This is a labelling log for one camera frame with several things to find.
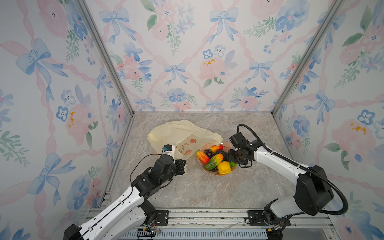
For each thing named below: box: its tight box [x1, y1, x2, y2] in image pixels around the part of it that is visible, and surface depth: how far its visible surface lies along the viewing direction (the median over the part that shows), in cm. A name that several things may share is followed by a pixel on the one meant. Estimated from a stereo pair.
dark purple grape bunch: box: [203, 149, 216, 159], surface depth 93 cm
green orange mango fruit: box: [204, 153, 224, 171], surface depth 84 cm
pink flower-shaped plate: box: [196, 142, 237, 177], surface depth 86 cm
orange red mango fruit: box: [196, 150, 210, 165], surface depth 87 cm
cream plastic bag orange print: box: [147, 120, 224, 158], surface depth 94 cm
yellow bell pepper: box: [217, 161, 232, 175], surface depth 83 cm
